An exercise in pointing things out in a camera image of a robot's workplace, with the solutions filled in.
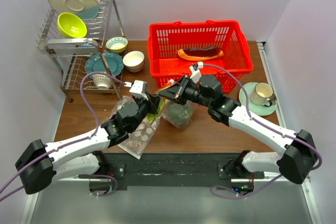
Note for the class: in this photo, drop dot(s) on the green toy melon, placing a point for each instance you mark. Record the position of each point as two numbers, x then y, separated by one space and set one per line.
178 115

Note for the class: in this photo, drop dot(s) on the clear orange zip top bag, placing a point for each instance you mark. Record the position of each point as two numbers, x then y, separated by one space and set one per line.
183 111

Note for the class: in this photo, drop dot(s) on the green toy vegetable stick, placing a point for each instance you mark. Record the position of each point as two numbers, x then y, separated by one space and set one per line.
152 117

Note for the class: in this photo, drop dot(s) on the teal scalloped plate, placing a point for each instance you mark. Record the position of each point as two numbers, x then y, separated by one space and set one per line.
114 61

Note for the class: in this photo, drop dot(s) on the clear bag with white dots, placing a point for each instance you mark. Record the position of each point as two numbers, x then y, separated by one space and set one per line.
137 141

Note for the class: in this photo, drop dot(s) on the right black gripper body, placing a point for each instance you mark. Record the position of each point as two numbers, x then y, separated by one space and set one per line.
186 91

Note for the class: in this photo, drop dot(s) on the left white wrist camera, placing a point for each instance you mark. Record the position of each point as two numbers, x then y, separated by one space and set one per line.
137 88

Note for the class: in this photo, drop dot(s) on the red plastic shopping basket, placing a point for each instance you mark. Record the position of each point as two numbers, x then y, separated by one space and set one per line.
165 39

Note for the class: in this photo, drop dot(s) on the mint green saucer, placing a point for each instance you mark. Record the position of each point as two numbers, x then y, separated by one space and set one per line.
256 109

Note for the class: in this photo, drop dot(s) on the grey patterned white bowl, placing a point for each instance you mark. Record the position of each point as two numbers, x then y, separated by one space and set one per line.
102 82

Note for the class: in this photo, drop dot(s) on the toy steak slice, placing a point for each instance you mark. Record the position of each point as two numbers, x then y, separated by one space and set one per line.
200 54

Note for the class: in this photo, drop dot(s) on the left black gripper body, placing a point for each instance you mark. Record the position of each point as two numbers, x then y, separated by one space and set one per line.
145 106

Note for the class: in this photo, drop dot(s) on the metal dish rack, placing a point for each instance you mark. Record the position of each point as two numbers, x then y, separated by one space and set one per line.
70 54

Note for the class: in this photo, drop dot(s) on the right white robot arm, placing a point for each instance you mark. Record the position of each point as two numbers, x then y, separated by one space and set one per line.
292 153

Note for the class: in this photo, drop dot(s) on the cream enamel mug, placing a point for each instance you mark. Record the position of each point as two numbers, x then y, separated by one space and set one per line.
263 95

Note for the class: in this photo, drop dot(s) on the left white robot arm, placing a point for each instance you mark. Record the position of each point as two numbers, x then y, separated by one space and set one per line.
44 163

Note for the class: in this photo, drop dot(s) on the lime green bowl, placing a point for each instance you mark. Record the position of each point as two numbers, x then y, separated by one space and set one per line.
71 26

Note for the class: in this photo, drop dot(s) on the teal patterned small bowl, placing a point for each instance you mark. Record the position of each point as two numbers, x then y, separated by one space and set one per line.
117 44

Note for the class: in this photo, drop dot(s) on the cream white bowl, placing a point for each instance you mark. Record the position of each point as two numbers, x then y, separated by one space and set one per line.
134 61

